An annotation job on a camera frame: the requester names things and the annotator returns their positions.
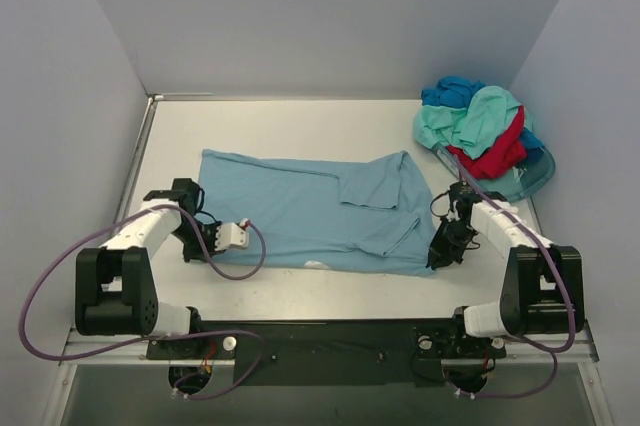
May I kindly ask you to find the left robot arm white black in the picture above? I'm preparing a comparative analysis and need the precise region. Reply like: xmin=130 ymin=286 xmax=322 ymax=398
xmin=75 ymin=178 xmax=220 ymax=358

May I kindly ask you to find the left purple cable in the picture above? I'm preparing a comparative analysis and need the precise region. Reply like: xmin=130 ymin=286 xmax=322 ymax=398
xmin=17 ymin=209 xmax=267 ymax=401

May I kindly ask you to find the light blue printed t-shirt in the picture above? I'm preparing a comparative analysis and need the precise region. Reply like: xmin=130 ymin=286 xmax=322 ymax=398
xmin=198 ymin=150 xmax=435 ymax=277

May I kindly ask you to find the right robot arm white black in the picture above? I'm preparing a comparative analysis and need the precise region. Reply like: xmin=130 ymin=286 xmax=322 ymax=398
xmin=427 ymin=181 xmax=585 ymax=355

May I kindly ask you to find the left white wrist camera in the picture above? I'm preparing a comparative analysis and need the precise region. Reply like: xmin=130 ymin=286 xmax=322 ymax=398
xmin=215 ymin=218 xmax=250 ymax=252

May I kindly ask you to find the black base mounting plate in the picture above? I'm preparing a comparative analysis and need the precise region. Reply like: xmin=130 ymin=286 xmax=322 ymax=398
xmin=146 ymin=314 xmax=506 ymax=391

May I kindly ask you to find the aluminium front rail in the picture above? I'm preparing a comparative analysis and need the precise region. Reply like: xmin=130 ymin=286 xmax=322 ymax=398
xmin=44 ymin=318 xmax=616 ymax=426

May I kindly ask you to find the red t-shirt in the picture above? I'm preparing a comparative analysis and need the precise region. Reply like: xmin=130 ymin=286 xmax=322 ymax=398
xmin=446 ymin=106 xmax=527 ymax=180

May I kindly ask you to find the translucent teal plastic basket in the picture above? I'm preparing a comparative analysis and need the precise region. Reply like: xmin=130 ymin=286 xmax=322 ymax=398
xmin=430 ymin=145 xmax=556 ymax=203

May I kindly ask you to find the royal blue t-shirt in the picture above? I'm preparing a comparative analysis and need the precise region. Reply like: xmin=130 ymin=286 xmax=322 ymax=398
xmin=420 ymin=75 xmax=546 ymax=157

